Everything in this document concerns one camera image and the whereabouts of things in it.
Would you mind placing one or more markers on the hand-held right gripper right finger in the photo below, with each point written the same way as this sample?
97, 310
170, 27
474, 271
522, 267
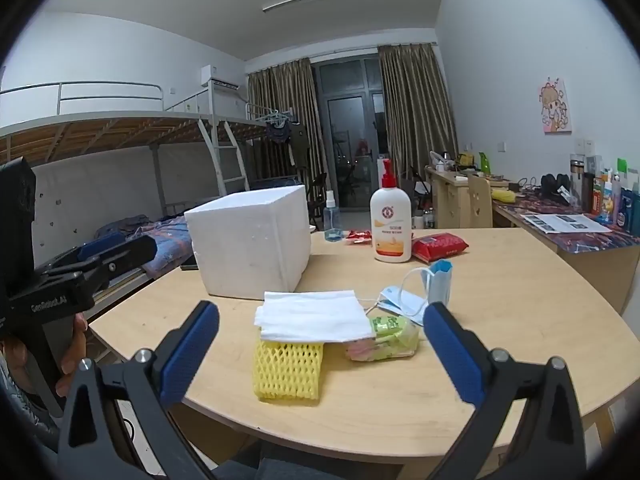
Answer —
452, 355

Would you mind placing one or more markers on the ceiling tube light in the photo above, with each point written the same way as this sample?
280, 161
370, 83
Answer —
305, 0

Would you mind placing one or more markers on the white wall socket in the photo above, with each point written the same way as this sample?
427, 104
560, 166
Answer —
585, 147

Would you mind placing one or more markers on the yellow foam net sleeve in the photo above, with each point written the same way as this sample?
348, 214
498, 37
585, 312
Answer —
287, 370

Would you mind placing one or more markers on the blue face mask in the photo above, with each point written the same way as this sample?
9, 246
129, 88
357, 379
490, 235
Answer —
400, 300
441, 285

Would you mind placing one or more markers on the person's left forearm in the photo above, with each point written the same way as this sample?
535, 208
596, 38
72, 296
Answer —
25, 410

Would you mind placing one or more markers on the dark hanging clothes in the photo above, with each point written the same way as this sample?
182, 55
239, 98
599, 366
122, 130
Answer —
280, 132

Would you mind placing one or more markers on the small red snack packet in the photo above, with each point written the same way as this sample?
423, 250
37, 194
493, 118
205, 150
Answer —
359, 236

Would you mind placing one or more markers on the metal bunk bed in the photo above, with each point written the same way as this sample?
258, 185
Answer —
100, 125

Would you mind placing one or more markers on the white face mask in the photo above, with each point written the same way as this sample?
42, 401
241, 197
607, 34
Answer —
310, 315

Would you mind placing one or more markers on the wooden smiley chair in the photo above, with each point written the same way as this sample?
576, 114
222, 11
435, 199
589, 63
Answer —
480, 200

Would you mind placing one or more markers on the white air conditioner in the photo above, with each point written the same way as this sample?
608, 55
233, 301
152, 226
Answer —
220, 82

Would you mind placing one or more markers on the black folding chair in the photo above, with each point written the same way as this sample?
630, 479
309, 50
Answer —
317, 190

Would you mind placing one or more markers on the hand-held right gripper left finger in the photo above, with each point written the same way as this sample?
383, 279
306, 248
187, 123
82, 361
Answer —
192, 350

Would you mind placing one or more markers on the green tissue packet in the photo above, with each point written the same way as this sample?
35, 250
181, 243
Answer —
385, 340

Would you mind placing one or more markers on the printed paper sheet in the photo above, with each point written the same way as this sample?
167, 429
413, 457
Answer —
565, 222

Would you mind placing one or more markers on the white lotion pump bottle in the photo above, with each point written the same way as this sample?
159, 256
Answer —
391, 230

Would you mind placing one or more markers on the blue patterned quilt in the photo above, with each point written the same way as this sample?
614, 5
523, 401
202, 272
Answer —
170, 245

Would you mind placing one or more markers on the dark patterned desk mat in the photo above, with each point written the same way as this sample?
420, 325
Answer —
550, 210

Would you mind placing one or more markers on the glass balcony door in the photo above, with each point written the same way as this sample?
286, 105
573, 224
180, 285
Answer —
350, 125

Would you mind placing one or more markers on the light wooden desk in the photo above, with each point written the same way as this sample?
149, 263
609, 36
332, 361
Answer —
450, 200

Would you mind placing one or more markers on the clear spray bottle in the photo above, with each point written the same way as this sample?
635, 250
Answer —
331, 225

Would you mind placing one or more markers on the brown curtain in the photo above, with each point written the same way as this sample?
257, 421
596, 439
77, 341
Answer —
295, 105
415, 110

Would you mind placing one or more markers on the black headphones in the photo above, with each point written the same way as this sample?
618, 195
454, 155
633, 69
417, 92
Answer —
552, 185

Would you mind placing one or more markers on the green bottle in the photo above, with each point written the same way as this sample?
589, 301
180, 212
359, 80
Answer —
484, 162

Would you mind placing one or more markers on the white foam box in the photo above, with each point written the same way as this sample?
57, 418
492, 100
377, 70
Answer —
250, 245

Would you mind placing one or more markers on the white kettle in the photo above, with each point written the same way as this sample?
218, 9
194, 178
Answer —
442, 162

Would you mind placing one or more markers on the person's left hand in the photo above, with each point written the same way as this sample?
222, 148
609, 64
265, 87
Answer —
75, 340

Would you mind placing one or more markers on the dark thermos flask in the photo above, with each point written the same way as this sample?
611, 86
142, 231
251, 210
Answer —
576, 185

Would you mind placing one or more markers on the red wipes packet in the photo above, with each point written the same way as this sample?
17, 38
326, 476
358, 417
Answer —
440, 247

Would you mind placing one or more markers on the group of toiletry bottles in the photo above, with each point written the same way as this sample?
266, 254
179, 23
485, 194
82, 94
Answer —
607, 200

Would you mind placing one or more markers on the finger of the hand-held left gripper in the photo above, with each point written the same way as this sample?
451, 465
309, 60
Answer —
130, 255
100, 247

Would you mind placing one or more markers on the yellow black box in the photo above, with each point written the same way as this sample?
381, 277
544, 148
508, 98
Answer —
467, 160

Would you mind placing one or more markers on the cartoon wall poster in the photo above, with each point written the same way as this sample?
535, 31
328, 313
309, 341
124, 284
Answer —
555, 107

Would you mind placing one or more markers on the yellow cloth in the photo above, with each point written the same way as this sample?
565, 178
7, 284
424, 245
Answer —
502, 195

